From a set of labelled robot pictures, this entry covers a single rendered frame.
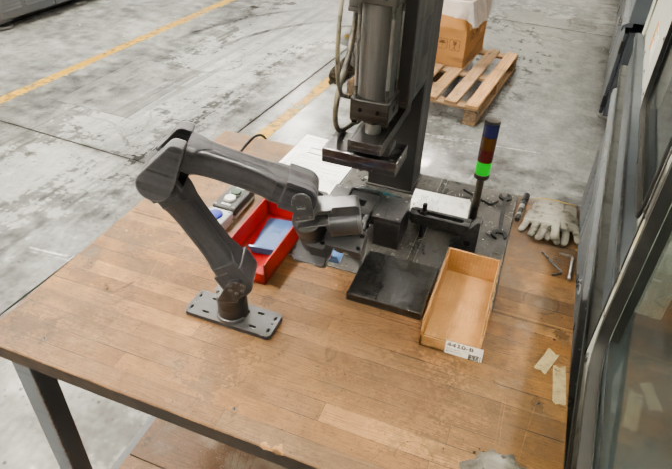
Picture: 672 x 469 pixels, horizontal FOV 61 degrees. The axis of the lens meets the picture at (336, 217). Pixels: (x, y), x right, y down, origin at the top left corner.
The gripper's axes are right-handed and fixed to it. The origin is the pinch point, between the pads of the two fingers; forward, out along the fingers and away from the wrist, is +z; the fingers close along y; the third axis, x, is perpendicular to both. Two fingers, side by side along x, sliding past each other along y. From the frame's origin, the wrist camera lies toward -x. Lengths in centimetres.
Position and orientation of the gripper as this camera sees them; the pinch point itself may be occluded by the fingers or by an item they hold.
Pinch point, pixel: (321, 255)
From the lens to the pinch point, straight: 123.6
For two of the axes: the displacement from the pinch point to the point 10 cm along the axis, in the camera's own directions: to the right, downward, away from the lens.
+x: -9.4, -2.4, 2.3
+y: 3.1, -8.8, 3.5
